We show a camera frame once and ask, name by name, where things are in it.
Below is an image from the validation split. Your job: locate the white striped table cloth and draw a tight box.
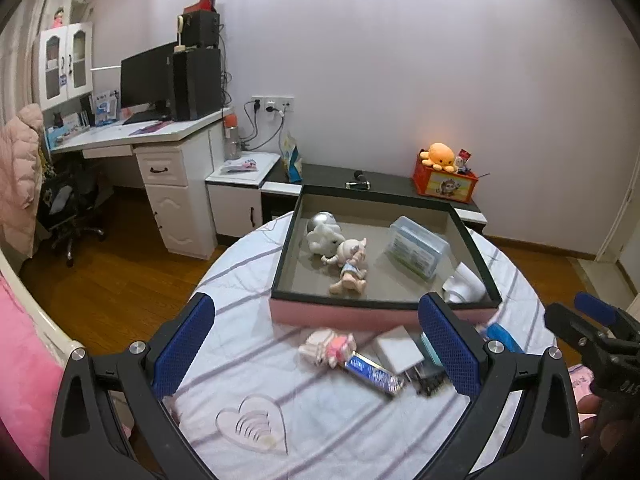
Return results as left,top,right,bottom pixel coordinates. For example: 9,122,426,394
164,209,559,480

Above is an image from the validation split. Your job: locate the pink down jacket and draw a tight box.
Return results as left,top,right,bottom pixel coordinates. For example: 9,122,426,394
1,103,43,258

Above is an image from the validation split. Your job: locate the orange lid water bottle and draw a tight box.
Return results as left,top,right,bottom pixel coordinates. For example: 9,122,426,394
224,114,241,160

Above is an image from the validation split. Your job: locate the pink storage tray box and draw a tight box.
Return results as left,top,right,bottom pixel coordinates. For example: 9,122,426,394
269,185,501,332

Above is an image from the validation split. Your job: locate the white low side cabinet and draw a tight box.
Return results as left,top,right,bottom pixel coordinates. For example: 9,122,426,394
205,152,280,237

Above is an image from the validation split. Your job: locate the black small dumbbell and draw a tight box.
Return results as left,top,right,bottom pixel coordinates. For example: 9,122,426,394
345,170,371,191

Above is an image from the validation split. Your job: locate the red paper bag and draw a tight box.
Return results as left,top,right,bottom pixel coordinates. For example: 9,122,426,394
183,0,216,13

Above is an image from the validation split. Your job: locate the white power adapter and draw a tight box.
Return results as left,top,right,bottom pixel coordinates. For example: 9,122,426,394
442,262,486,304

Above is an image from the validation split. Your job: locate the black speaker box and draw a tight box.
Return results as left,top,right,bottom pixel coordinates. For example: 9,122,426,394
180,10,219,48

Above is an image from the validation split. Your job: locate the black hair clip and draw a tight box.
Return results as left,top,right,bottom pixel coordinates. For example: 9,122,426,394
405,366,448,396

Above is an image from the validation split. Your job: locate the white glass door cabinet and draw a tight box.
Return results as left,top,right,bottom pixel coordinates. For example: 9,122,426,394
32,22,93,110

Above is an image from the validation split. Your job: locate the black computer monitor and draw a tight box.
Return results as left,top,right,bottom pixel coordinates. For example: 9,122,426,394
120,42,177,125

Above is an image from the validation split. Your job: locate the white astronaut figurine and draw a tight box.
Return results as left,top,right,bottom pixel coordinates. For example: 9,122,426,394
306,211,345,257

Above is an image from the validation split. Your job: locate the pink bed blanket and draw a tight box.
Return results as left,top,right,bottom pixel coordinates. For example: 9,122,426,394
1,259,63,479

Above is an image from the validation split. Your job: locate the black office chair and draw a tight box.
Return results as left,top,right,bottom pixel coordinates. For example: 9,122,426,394
37,160,107,268

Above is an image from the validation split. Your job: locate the blue stapler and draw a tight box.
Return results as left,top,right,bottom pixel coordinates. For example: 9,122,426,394
485,323,524,353

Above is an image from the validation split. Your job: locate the teal oval mirror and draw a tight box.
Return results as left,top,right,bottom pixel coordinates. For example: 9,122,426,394
420,333,442,368

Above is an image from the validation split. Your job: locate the clear plastic swab box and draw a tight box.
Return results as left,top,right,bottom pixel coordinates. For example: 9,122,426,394
386,216,450,281

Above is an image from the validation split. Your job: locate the white square box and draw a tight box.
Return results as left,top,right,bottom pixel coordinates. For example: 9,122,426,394
373,326,424,375

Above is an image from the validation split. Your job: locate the black white TV cabinet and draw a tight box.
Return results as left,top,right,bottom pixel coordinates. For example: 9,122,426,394
259,161,490,235

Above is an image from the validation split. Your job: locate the pink block figure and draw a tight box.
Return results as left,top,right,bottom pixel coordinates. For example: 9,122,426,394
298,328,357,368

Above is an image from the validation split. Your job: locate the pink pig doll figurine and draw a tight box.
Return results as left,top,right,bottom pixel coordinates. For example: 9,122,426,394
321,238,368,295

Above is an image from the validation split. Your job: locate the beige window curtain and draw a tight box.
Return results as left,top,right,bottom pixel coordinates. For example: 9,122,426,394
0,0,47,125

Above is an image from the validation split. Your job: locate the wall power strip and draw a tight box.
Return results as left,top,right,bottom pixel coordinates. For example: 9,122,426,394
250,96,295,114

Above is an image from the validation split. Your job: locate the blue snack bag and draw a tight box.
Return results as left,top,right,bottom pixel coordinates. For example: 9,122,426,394
280,133,303,184

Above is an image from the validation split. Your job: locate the red toy crate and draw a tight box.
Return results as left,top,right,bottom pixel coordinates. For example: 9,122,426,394
412,156,478,204

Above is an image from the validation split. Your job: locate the blue toothpaste tube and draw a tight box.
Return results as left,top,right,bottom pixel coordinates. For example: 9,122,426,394
342,352,405,396

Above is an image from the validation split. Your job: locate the black computer tower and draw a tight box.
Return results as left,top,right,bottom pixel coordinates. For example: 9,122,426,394
169,47,222,122

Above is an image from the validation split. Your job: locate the white computer desk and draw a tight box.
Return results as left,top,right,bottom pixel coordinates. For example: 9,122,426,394
52,107,233,260

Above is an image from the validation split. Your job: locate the orange octopus plush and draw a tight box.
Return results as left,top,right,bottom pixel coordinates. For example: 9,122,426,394
419,143,458,174

